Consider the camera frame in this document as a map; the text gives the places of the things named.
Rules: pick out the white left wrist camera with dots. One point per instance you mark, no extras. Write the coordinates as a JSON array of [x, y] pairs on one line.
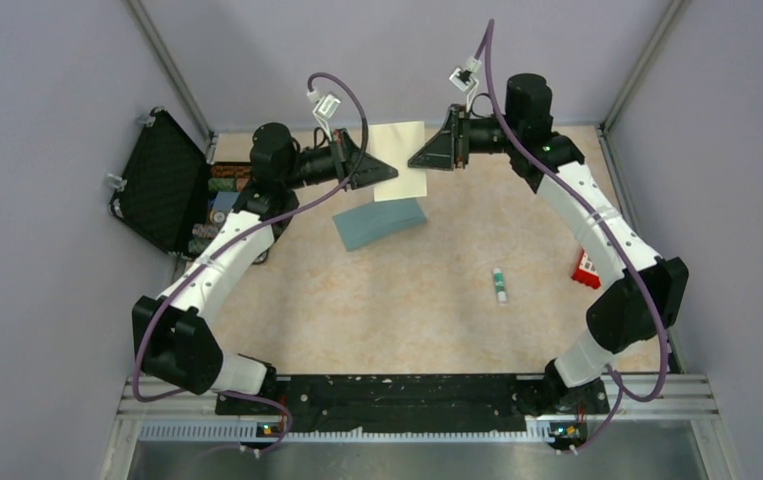
[[324, 106]]

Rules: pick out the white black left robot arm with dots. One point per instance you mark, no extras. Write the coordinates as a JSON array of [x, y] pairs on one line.
[[172, 333]]

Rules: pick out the black poker chip case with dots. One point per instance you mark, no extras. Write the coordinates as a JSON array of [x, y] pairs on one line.
[[168, 190]]

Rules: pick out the beige letter paper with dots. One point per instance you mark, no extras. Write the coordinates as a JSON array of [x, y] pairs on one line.
[[395, 144]]

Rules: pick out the aluminium front frame rail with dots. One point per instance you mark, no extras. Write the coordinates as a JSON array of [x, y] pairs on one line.
[[224, 419]]

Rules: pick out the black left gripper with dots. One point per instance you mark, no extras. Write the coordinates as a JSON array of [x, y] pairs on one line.
[[346, 156]]

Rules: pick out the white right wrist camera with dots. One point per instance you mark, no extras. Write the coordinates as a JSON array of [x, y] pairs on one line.
[[464, 78]]

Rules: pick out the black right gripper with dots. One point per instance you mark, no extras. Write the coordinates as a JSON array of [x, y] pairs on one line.
[[446, 148]]

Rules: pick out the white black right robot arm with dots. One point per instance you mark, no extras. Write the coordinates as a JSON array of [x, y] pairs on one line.
[[643, 290]]

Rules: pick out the green white glue stick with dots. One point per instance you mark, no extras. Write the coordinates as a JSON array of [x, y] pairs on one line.
[[499, 285]]

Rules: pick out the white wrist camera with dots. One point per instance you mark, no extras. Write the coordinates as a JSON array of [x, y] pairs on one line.
[[464, 78], [324, 106]]

